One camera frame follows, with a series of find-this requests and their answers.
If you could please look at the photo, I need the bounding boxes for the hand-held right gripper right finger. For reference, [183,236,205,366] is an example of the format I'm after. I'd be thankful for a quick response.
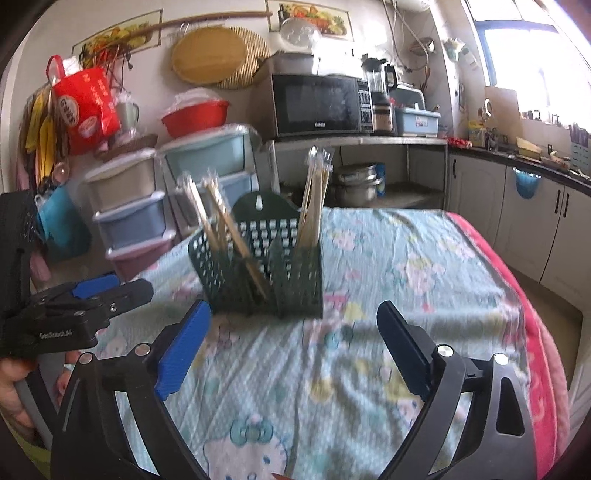
[376,300,539,480]

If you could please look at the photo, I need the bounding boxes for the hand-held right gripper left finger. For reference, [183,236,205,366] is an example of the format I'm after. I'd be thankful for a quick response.
[50,299,212,480]

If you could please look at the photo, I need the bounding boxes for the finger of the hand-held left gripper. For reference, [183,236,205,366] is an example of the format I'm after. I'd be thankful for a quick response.
[46,272,121,308]
[97,278,155,319]

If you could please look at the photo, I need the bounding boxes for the dark green utensil basket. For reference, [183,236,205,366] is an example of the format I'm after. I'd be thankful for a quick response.
[188,191,325,319]

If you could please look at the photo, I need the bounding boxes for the group of wooden chopsticks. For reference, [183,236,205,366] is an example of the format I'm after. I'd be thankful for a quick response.
[180,147,334,301]

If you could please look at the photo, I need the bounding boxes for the person's left forearm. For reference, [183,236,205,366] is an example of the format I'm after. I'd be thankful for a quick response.
[7,422,51,480]

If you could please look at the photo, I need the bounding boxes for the person's left hand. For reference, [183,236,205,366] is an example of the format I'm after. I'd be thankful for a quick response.
[0,351,82,439]

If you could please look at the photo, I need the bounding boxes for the blue hanging bag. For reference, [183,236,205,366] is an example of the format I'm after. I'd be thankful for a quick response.
[36,185,90,257]

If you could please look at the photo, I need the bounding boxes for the drawer unit with pink drawer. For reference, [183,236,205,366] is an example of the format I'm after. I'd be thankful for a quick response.
[83,148,178,282]

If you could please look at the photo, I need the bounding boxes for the printed light blue blanket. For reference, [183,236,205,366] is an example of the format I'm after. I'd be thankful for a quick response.
[83,205,532,480]

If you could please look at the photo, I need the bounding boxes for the pink red blanket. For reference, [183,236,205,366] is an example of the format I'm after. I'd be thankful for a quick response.
[445,211,571,467]

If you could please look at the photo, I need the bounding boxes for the brown woven tray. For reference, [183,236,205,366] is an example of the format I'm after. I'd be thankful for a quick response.
[99,134,158,162]

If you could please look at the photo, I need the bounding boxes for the yellow hanging cloth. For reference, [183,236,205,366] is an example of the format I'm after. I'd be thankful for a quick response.
[23,88,58,178]

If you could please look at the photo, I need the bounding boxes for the light blue drawer unit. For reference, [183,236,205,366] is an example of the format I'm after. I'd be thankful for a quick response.
[157,124,259,217]

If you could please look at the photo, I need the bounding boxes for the white kitchen cabinets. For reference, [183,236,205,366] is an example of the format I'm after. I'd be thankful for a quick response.
[445,148,591,416]

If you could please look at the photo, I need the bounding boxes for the stacked steel pots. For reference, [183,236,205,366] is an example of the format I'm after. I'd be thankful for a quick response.
[333,162,385,206]

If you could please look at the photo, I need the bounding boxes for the red shopping bag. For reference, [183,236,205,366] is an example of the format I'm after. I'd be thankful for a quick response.
[46,55,122,155]

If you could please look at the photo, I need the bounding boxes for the wrapped steel cup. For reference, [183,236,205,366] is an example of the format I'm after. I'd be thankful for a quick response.
[113,90,141,139]

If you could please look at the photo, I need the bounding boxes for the red plastic basin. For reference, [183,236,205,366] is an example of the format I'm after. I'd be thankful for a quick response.
[161,100,230,138]

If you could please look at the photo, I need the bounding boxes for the white plastic bag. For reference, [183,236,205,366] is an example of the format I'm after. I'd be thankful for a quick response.
[168,89,222,112]

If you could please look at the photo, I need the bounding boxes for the blue hanging bin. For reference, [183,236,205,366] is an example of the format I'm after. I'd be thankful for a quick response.
[513,167,542,199]

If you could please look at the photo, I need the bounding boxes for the metal shelf table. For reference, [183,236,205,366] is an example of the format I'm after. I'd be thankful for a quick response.
[261,136,450,210]

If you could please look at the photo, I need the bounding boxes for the dark kitchen countertop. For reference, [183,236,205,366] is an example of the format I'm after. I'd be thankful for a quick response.
[447,138,591,188]

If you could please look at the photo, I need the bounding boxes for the blue dish rack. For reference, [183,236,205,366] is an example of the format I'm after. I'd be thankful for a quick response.
[394,108,441,138]

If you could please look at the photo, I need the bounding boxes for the round bamboo board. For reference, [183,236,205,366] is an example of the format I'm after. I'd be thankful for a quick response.
[172,27,246,85]

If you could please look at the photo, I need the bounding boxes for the grey bread box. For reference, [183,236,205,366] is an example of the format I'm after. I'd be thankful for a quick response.
[390,88,426,112]

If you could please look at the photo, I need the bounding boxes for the wooden cutting board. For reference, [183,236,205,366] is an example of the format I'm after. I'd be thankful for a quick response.
[485,86,520,148]

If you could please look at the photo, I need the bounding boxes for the black blender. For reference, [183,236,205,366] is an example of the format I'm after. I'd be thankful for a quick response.
[361,58,399,136]

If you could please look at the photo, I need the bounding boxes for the black microwave oven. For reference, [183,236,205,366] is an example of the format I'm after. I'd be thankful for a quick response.
[270,73,374,139]

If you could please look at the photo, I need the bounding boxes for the round ribbed mat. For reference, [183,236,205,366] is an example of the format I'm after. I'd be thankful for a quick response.
[215,25,271,90]

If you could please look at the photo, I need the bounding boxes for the blue cutlery holder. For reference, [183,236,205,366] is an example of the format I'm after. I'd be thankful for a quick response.
[569,124,591,169]

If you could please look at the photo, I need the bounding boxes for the grey cooker pot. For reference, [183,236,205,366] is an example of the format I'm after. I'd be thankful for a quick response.
[268,52,315,77]

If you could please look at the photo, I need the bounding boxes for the long wooden rolling pin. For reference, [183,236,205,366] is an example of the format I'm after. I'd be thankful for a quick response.
[99,11,273,47]

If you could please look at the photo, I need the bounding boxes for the clear dome cover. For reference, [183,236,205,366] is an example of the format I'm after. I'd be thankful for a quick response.
[280,17,322,51]

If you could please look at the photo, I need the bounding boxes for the kitchen window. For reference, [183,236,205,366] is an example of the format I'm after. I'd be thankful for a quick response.
[462,0,591,125]

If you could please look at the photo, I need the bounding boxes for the fruit wall poster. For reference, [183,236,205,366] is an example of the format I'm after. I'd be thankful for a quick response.
[265,0,354,40]
[71,22,163,58]

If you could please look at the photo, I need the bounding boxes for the green wall holder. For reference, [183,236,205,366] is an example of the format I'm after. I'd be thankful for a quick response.
[442,38,465,63]

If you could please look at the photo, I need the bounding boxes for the water heater hoses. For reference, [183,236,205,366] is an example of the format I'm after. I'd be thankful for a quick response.
[382,0,428,72]

